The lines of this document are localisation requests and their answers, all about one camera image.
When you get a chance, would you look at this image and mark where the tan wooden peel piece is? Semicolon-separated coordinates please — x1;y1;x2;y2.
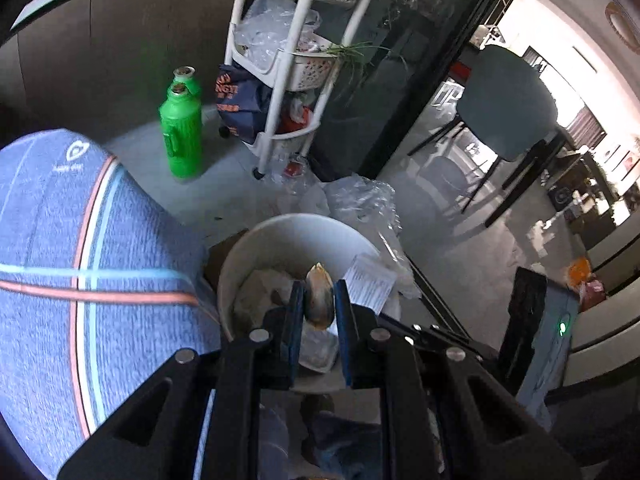
304;263;335;330

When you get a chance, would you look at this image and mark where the white printed plastic bag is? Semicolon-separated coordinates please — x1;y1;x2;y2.
232;263;338;374

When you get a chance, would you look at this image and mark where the white trash bin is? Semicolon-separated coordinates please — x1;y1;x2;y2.
217;214;399;394

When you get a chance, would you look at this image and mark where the clear garbage bag on floor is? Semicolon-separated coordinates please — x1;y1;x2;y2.
269;157;420;299

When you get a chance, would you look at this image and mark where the blue plaid tablecloth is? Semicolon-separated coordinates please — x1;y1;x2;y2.
1;129;220;479

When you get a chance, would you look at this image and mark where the navy blue shopping bag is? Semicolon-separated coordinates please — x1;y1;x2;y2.
215;64;272;144

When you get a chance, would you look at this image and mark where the green thermos bottle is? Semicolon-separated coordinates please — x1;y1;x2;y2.
174;65;202;101
158;82;203;179

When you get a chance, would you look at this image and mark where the teal dining chair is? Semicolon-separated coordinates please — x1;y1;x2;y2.
410;44;565;226

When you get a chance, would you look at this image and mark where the white tiered storage rack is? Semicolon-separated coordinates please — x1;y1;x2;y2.
222;0;372;180

